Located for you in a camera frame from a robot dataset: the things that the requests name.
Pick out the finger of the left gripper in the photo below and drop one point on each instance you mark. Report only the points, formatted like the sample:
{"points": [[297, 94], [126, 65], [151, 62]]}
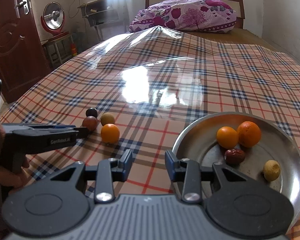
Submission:
{"points": [[69, 133], [13, 127]]}

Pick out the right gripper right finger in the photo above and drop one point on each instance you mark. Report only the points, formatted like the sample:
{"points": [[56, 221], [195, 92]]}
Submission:
{"points": [[190, 173]]}

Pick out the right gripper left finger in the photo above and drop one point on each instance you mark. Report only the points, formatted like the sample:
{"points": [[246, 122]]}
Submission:
{"points": [[106, 172]]}

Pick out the reddish brown plum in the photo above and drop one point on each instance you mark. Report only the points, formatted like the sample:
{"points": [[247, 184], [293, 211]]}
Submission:
{"points": [[90, 122]]}

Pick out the green-brown longan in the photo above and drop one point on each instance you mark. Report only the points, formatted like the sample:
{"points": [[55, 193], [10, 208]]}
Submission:
{"points": [[107, 118]]}

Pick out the small orange kumquat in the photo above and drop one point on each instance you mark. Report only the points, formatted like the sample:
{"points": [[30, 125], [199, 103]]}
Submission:
{"points": [[110, 134]]}

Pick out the dried red jujube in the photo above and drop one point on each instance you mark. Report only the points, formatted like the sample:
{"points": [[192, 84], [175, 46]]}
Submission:
{"points": [[234, 156]]}

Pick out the oval orange kumquat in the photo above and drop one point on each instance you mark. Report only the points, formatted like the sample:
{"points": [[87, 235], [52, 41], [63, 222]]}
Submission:
{"points": [[227, 137]]}

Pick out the large orange tangerine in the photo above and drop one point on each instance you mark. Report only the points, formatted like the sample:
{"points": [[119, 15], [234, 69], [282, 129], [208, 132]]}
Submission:
{"points": [[249, 134]]}

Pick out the yellow-brown longan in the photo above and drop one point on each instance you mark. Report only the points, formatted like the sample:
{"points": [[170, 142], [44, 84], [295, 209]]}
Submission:
{"points": [[271, 170]]}

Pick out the dark purple grape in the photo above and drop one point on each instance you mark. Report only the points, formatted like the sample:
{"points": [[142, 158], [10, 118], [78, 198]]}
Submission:
{"points": [[91, 112]]}

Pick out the plaid plastic tablecloth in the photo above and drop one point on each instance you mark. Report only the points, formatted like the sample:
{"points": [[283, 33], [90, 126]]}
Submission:
{"points": [[155, 83]]}

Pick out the dark brown wooden door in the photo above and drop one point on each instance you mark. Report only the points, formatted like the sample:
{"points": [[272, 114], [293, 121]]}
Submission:
{"points": [[22, 59]]}

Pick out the round metal plate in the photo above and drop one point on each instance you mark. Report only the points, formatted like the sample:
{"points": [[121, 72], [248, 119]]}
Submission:
{"points": [[198, 142]]}

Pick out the red spray can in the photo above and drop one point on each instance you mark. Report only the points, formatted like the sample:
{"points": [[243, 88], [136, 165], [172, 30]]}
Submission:
{"points": [[73, 49]]}

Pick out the small wooden stool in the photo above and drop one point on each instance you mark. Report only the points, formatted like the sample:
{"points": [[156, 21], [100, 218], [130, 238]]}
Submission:
{"points": [[58, 49]]}

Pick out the red electric heater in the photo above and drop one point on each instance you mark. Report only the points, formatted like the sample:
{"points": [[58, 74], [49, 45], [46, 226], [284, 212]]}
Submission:
{"points": [[53, 20]]}

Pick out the metal shelf desk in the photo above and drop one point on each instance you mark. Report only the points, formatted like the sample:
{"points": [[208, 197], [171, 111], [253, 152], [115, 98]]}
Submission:
{"points": [[108, 18]]}

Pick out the woven bamboo bed mat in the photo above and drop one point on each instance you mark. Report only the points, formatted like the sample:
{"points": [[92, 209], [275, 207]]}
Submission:
{"points": [[235, 36]]}

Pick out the purple floral folded quilt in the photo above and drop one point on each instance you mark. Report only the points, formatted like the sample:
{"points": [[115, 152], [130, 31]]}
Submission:
{"points": [[212, 16]]}

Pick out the silver door handle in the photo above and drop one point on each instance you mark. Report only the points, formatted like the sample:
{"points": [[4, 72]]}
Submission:
{"points": [[23, 4]]}

